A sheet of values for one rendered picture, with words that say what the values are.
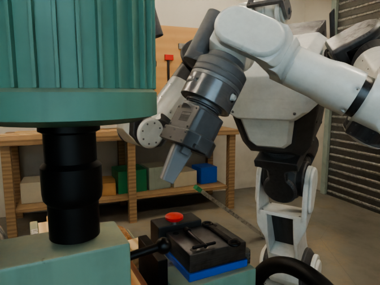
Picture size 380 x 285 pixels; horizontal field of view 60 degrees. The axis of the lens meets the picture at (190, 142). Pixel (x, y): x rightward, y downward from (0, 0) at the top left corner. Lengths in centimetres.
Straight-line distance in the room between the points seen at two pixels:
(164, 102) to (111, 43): 63
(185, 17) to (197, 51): 338
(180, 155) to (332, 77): 25
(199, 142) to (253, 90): 38
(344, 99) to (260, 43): 15
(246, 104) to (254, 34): 36
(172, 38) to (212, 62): 330
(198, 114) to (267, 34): 16
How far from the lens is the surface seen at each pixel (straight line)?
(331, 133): 424
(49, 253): 36
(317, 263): 125
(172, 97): 90
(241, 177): 432
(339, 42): 82
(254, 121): 89
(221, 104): 51
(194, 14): 398
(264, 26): 53
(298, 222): 108
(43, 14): 28
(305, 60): 54
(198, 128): 49
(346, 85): 53
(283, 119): 85
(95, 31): 28
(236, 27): 53
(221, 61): 52
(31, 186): 326
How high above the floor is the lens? 122
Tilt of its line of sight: 9 degrees down
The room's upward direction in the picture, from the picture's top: straight up
